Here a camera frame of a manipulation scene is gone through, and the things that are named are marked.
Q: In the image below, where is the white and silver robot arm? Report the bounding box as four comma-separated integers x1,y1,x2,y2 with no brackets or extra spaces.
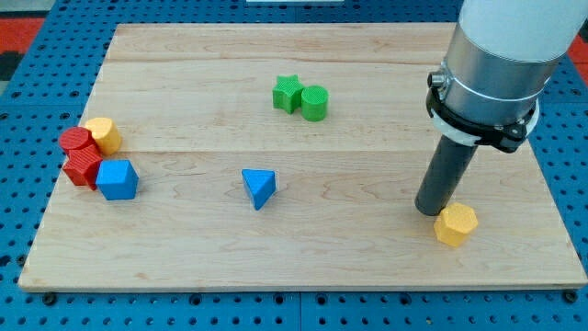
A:
431,0,587,126

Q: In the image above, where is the yellow heart block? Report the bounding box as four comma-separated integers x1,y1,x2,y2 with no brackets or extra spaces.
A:
85,118,122,155

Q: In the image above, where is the light wooden board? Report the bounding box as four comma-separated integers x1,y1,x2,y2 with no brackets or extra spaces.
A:
18,23,587,292

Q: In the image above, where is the blue triangle block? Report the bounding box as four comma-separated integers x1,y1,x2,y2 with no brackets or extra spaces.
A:
242,169,277,211

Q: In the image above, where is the green cylinder block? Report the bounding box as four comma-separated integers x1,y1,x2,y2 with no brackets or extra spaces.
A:
301,86,329,121

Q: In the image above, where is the green star block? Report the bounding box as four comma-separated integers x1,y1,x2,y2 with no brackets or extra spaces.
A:
272,74,304,114

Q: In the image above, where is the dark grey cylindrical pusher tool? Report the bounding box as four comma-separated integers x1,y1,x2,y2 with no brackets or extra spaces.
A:
414,136,478,216

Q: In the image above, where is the yellow hexagon block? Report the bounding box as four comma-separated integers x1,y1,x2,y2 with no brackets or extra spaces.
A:
434,202,479,247

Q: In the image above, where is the blue pentagon block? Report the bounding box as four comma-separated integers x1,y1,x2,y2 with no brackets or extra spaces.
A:
96,159,139,200

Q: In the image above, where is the red ribbed block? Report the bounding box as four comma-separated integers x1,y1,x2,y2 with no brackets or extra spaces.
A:
62,145,103,190

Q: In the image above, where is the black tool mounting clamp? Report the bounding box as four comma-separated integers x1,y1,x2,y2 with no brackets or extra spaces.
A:
425,87,540,154

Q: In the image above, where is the red cylinder block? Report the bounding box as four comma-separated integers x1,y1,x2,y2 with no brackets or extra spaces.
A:
58,127,96,155

